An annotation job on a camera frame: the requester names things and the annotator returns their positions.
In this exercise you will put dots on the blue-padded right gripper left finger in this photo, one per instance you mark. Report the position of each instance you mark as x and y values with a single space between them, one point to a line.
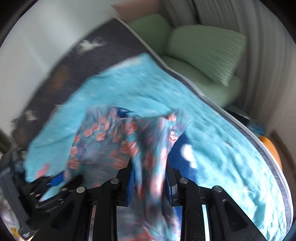
90 214

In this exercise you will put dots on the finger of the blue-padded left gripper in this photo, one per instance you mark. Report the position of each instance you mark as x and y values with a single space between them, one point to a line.
56 180

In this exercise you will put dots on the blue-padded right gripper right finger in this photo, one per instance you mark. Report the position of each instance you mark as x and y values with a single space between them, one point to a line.
207 213

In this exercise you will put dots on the teal floral garment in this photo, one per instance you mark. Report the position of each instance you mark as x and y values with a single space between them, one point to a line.
109 139

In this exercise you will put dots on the navy star blanket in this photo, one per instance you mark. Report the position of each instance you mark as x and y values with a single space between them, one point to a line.
181 157

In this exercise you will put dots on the orange object beside bed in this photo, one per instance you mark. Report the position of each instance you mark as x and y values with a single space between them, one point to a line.
272 149

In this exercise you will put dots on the white pleated curtain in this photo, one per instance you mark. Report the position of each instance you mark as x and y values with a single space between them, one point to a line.
267 69

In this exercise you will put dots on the dark deer-print mattress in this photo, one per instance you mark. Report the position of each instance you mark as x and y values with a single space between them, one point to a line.
123 69

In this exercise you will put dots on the green ribbed cushion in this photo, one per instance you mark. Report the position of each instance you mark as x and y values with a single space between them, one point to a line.
214 51

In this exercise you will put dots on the pale green cushion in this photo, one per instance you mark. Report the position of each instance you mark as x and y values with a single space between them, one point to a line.
156 31

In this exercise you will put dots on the pink beige cushion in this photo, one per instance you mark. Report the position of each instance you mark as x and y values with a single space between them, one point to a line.
132 10

